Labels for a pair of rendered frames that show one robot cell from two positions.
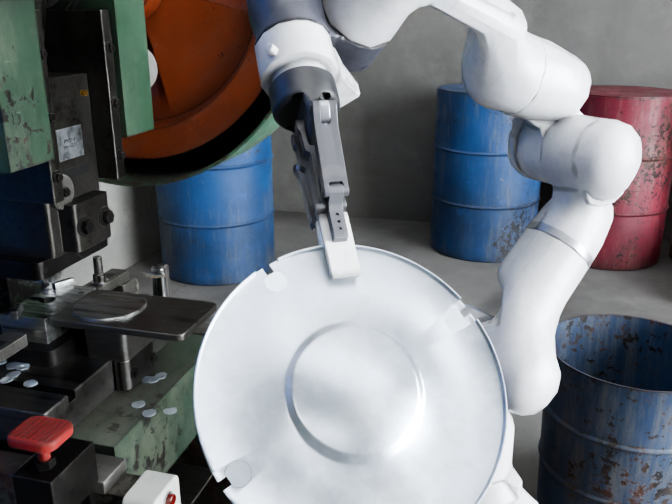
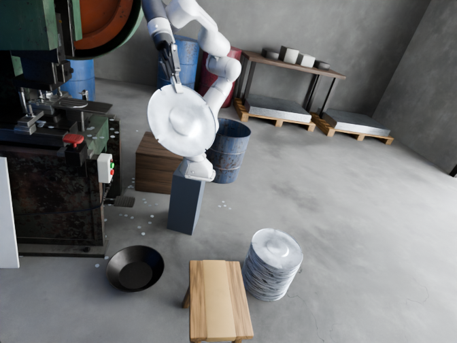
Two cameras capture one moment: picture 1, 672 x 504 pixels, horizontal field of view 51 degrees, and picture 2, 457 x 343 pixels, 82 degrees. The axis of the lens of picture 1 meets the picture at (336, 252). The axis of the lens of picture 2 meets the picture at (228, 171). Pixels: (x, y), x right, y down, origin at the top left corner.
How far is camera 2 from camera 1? 0.45 m
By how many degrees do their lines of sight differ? 30
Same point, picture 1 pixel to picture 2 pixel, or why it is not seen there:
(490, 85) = (207, 44)
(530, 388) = not seen: hidden behind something
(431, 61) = not seen: hidden behind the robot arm
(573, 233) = (222, 89)
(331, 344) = (177, 109)
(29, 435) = (71, 138)
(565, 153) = (223, 67)
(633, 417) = (228, 144)
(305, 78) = (166, 36)
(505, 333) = not seen: hidden behind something
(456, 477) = (206, 140)
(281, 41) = (158, 23)
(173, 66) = (82, 13)
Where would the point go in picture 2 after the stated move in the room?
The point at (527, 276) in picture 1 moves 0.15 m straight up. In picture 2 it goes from (211, 100) to (215, 71)
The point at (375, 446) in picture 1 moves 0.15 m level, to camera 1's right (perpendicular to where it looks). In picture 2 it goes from (190, 133) to (224, 133)
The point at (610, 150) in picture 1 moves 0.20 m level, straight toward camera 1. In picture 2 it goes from (234, 67) to (236, 75)
